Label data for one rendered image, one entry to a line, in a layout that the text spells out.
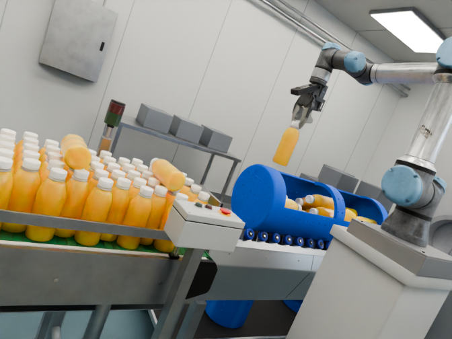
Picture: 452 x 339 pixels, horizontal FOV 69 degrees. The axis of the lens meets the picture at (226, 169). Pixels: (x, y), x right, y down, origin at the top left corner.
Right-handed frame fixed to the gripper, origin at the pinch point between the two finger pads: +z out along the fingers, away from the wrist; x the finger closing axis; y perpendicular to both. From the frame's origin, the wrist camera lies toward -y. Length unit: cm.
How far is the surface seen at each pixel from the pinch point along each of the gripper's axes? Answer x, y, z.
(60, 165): -12, -84, 36
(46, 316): 35, -63, 121
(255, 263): -13, -3, 59
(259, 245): -11, -2, 52
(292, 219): -14.0, 6.1, 37.1
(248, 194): 1.8, -7.7, 35.2
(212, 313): 38, 33, 124
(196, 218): -34, -52, 36
